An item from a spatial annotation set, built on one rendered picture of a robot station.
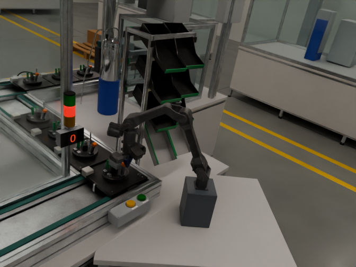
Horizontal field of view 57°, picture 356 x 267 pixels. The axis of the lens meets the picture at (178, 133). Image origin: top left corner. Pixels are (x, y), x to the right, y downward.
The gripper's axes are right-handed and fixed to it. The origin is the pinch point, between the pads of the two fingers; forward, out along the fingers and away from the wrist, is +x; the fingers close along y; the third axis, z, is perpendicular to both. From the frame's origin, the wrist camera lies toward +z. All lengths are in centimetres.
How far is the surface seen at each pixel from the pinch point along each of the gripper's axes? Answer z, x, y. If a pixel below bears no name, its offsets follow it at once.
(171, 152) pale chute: 0.7, 6.2, 32.8
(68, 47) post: -21, -52, -19
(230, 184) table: 29, 24, 59
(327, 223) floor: 72, 111, 201
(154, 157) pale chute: -0.6, 5.6, 20.3
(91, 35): -488, 70, 339
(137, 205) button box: 15.9, 13.6, -6.7
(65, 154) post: -21.6, -0.5, -19.8
